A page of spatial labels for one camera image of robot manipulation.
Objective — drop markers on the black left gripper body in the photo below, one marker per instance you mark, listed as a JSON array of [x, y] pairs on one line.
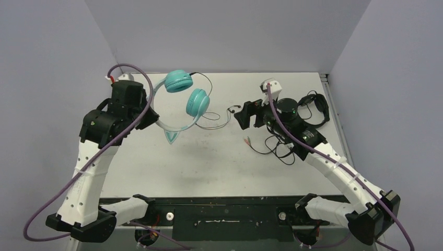
[[137, 111]]

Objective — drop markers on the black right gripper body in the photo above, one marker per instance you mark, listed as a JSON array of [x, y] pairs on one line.
[[251, 113]]

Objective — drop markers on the teal cat ear headphones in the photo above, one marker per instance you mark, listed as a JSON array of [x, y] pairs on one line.
[[196, 106]]

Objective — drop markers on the black cable pink green plugs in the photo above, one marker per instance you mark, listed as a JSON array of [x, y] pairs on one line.
[[273, 150]]

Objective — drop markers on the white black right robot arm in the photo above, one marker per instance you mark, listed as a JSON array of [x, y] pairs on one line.
[[369, 211]]

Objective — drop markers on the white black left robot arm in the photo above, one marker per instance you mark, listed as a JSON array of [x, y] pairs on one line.
[[102, 132]]

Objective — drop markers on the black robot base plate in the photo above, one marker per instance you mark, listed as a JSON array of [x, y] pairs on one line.
[[228, 218]]

